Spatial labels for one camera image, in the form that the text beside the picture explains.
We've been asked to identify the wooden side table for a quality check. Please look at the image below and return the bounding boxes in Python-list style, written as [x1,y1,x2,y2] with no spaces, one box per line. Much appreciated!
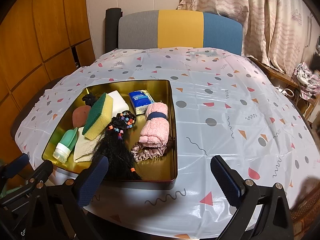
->
[247,56,299,88]

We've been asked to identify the wooden wardrobe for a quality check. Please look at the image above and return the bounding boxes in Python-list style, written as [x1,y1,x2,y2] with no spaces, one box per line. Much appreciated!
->
[0,0,97,155]

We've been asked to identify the blue tissue pack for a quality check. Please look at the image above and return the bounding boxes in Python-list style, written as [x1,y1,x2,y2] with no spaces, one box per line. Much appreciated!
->
[129,89,155,115]

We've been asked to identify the pink satin scrunchie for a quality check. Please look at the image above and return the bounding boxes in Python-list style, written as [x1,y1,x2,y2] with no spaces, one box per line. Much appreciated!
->
[130,141,167,162]

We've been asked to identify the white cable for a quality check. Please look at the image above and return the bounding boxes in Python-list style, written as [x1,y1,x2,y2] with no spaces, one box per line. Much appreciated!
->
[276,86,294,98]

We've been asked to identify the grey yellow blue chair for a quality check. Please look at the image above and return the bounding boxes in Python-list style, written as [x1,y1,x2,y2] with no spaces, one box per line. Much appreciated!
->
[117,10,243,55]

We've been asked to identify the gold metal tin tray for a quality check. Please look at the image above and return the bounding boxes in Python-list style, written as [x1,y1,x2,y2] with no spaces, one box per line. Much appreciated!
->
[41,79,178,190]

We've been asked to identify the brown round puff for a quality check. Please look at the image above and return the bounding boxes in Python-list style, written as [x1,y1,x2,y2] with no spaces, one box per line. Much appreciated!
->
[72,105,92,127]

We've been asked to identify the wicker chair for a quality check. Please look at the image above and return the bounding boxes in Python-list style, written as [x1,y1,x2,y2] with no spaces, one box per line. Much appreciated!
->
[290,180,320,240]

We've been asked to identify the black braided hairpiece with beads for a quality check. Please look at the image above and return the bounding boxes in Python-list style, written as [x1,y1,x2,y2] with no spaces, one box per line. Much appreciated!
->
[91,110,143,180]

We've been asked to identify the pile of patterned clothes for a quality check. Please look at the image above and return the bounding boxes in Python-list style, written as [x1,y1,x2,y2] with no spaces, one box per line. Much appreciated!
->
[293,62,320,100]

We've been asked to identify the black scrunchie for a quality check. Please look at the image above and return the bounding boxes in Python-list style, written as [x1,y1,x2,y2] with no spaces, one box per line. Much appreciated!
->
[82,92,100,104]

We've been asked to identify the green silicone travel bottle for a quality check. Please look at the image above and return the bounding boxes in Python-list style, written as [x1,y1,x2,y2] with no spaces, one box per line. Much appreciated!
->
[52,127,78,161]

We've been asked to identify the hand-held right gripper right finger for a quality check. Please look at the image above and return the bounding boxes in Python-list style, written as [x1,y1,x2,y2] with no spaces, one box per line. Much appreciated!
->
[210,155,293,240]

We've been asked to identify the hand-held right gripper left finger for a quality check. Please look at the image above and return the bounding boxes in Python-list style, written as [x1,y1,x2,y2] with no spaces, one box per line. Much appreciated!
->
[25,155,109,240]

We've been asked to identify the patterned plastic tablecloth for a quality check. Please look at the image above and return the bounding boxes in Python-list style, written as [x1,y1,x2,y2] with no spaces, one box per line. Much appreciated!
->
[15,46,313,239]

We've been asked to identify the pink towel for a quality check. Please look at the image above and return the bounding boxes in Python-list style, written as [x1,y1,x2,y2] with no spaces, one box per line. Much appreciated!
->
[139,102,169,148]

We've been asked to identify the cream woven washcloth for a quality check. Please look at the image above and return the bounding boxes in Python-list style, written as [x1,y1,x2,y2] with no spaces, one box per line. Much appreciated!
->
[74,126,105,163]

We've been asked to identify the pink patterned curtain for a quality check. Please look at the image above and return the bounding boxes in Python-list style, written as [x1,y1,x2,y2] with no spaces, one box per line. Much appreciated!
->
[176,0,320,73]

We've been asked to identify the green and yellow sponge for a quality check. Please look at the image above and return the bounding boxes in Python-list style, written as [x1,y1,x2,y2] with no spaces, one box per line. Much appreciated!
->
[82,92,114,140]

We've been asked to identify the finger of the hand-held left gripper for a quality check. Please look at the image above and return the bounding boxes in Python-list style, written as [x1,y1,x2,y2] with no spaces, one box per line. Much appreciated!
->
[0,153,30,178]
[0,160,54,205]

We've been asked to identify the white sponge block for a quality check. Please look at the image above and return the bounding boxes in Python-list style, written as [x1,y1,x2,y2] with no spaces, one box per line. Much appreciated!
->
[107,90,130,117]

